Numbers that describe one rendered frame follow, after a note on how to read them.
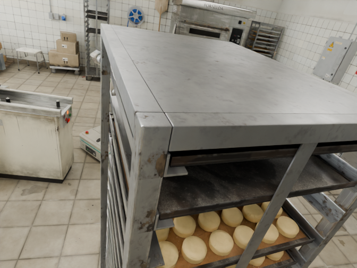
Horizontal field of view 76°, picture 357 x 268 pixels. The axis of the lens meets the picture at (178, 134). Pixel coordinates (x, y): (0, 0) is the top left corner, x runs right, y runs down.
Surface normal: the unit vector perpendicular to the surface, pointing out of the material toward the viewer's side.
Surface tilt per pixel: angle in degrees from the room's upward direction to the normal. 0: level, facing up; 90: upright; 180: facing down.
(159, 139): 90
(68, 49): 91
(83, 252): 0
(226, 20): 90
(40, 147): 90
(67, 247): 0
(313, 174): 0
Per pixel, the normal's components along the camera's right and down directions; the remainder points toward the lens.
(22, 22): 0.19, 0.52
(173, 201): 0.17, -0.85
